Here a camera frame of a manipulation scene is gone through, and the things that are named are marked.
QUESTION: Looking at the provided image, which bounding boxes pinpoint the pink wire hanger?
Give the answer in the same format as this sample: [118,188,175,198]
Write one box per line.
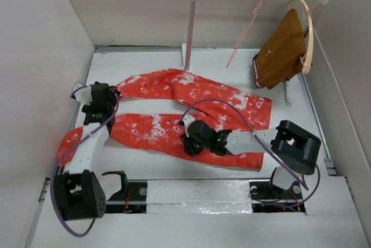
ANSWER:
[226,0,264,68]

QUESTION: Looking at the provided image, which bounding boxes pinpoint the brown trousers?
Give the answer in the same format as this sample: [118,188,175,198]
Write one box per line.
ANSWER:
[252,9,307,89]

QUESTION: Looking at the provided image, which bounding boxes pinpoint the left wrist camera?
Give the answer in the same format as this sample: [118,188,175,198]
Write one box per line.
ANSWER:
[70,84,92,104]

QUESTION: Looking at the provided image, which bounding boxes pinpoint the beige wooden hanger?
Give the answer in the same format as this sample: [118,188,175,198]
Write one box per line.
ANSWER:
[286,0,321,74]

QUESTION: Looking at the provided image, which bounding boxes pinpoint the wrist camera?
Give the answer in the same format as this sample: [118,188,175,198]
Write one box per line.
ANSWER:
[70,84,92,104]
[179,114,196,137]

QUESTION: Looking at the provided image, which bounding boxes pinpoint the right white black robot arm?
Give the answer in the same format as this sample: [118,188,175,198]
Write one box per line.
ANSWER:
[180,115,321,202]

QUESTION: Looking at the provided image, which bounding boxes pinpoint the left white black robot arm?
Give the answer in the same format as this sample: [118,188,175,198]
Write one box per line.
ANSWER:
[53,82,129,221]

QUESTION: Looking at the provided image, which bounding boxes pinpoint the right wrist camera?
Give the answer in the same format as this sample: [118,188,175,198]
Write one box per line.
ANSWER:
[179,114,196,137]

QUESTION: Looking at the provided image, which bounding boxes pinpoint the red white patterned trousers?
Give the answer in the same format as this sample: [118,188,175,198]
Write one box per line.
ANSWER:
[55,68,273,172]

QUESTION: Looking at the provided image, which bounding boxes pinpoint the silver tape strip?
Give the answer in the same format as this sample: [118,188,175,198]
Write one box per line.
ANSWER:
[146,179,253,215]

